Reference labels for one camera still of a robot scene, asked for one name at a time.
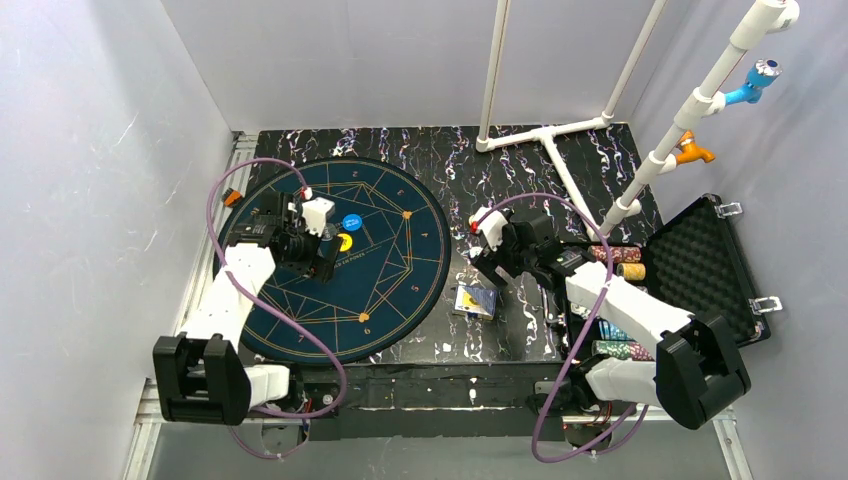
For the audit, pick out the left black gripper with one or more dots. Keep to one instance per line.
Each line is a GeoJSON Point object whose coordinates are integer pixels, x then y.
{"type": "Point", "coordinates": [321, 253]}

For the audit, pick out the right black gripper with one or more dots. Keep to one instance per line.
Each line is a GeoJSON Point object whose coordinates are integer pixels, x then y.
{"type": "Point", "coordinates": [494, 257]}

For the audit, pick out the yellow dealer button disc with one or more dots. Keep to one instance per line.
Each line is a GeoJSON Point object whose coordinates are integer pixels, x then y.
{"type": "Point", "coordinates": [346, 242]}

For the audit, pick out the blue dealer button disc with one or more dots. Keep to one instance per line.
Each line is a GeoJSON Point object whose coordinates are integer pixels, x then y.
{"type": "Point", "coordinates": [352, 222]}

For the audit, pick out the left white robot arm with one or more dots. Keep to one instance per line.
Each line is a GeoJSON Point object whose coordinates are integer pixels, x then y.
{"type": "Point", "coordinates": [199, 375]}

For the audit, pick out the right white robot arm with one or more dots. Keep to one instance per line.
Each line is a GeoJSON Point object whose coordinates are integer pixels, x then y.
{"type": "Point", "coordinates": [696, 369]}

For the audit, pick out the playing card deck box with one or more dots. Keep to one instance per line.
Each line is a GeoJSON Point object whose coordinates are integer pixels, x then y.
{"type": "Point", "coordinates": [475, 302]}

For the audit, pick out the round dark blue poker mat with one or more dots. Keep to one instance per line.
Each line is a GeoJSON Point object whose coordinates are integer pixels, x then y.
{"type": "Point", "coordinates": [391, 278]}

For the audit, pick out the red chip stack in case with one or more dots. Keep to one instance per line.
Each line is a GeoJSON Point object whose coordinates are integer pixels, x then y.
{"type": "Point", "coordinates": [618, 254]}

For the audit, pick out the blue chip stack in case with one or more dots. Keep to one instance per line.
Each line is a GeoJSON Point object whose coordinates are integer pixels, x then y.
{"type": "Point", "coordinates": [610, 332]}

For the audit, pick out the yellow chip stack in case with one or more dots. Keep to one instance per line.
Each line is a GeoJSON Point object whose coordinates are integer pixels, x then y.
{"type": "Point", "coordinates": [631, 271]}

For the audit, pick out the black poker chip case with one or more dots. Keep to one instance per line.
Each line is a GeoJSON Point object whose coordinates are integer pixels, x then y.
{"type": "Point", "coordinates": [695, 262]}

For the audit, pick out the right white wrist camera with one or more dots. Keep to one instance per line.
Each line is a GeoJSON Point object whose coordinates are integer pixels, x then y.
{"type": "Point", "coordinates": [489, 223]}

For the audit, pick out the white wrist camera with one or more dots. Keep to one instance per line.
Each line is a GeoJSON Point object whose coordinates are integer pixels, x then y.
{"type": "Point", "coordinates": [489, 223]}
{"type": "Point", "coordinates": [315, 214]}

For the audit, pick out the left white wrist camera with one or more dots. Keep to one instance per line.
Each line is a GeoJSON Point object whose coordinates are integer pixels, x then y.
{"type": "Point", "coordinates": [315, 214]}

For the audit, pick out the orange clip on rail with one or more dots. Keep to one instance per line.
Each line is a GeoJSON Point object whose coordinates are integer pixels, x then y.
{"type": "Point", "coordinates": [231, 197]}

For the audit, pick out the aluminium rail frame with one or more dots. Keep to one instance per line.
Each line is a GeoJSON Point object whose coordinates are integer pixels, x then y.
{"type": "Point", "coordinates": [429, 400]}

